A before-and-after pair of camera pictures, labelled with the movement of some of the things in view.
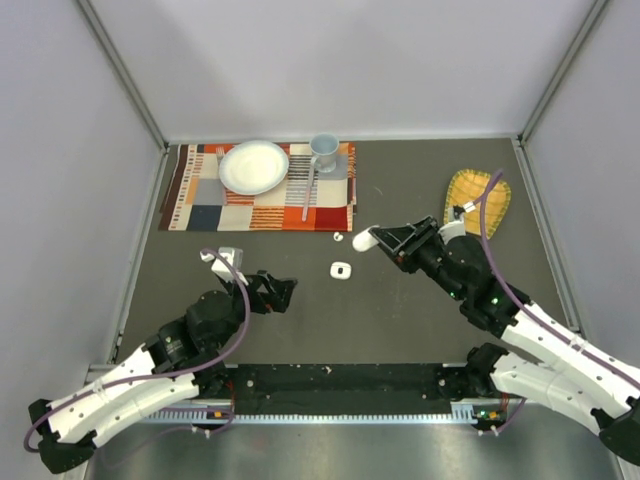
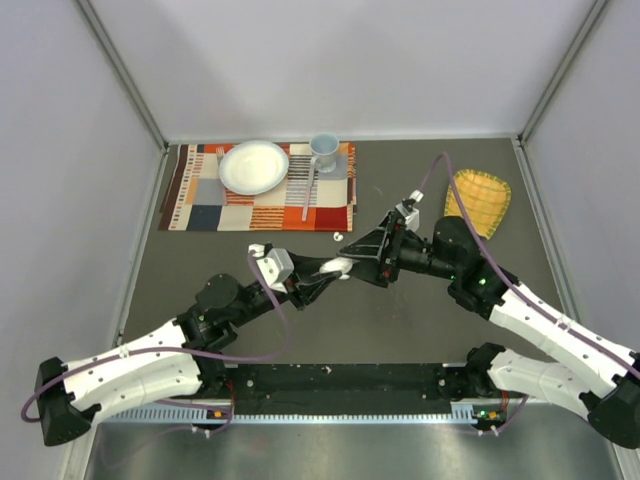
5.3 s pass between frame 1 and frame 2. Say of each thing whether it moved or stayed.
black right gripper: moved
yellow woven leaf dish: stayed
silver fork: stayed
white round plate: stayed
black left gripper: moved
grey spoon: stayed
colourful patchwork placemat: stayed
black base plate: stayed
